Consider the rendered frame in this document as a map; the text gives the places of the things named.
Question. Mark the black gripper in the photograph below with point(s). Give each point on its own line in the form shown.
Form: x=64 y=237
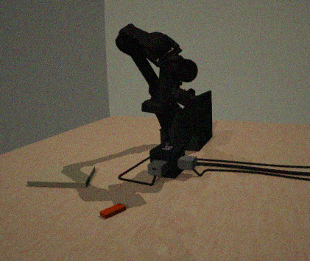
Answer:
x=163 y=110

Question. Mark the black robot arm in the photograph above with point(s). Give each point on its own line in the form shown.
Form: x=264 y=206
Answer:
x=143 y=46

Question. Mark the red rectangular block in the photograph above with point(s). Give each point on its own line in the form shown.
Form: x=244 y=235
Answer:
x=113 y=211

